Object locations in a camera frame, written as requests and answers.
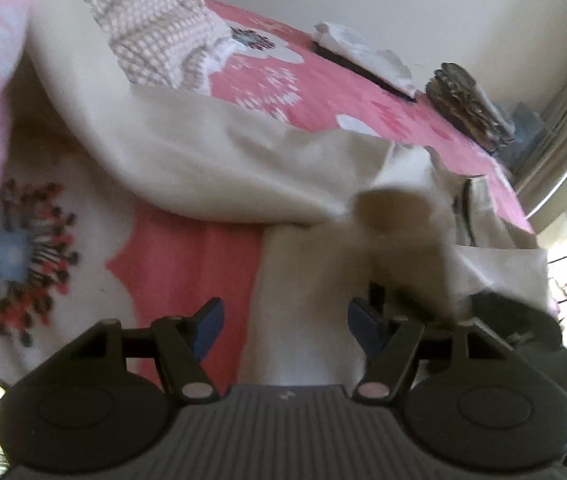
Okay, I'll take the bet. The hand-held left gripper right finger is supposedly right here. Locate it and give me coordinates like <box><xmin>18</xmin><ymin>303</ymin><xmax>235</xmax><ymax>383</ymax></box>
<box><xmin>347</xmin><ymin>299</ymin><xmax>504</xmax><ymax>403</ymax></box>

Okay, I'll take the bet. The beige checked cloth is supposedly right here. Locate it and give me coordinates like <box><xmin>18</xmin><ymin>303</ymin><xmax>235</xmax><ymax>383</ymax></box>
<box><xmin>64</xmin><ymin>0</ymin><xmax>237</xmax><ymax>93</ymax></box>

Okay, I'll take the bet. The white folded cloth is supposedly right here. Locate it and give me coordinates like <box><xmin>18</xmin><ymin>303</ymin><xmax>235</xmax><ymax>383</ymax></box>
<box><xmin>311</xmin><ymin>21</ymin><xmax>414</xmax><ymax>93</ymax></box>

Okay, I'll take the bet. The beige curtain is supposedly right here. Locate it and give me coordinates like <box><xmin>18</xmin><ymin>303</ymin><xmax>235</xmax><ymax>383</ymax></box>
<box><xmin>513</xmin><ymin>35</ymin><xmax>567</xmax><ymax>233</ymax></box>

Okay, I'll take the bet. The stack of folded clothes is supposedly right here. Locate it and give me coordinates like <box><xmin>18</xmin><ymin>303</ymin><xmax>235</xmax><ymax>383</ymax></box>
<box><xmin>426</xmin><ymin>62</ymin><xmax>517</xmax><ymax>153</ymax></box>

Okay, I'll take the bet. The pink floral blanket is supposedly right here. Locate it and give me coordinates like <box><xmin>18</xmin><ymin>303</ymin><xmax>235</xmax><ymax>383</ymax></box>
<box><xmin>0</xmin><ymin>0</ymin><xmax>537</xmax><ymax>391</ymax></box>

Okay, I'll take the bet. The dark folded cloth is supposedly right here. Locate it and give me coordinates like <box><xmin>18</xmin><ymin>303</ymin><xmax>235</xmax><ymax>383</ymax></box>
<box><xmin>311</xmin><ymin>40</ymin><xmax>419</xmax><ymax>103</ymax></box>

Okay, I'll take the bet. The beige zip jacket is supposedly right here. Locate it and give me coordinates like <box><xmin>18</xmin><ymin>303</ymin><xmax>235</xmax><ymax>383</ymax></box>
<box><xmin>4</xmin><ymin>0</ymin><xmax>551</xmax><ymax>386</ymax></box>

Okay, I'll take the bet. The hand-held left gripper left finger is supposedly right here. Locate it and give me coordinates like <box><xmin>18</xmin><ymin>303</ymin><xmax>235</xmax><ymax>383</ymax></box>
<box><xmin>71</xmin><ymin>297</ymin><xmax>227</xmax><ymax>403</ymax></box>

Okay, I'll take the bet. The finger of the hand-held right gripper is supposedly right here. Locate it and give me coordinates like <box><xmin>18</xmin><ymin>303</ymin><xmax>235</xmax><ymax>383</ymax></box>
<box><xmin>367</xmin><ymin>281</ymin><xmax>390</xmax><ymax>313</ymax></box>

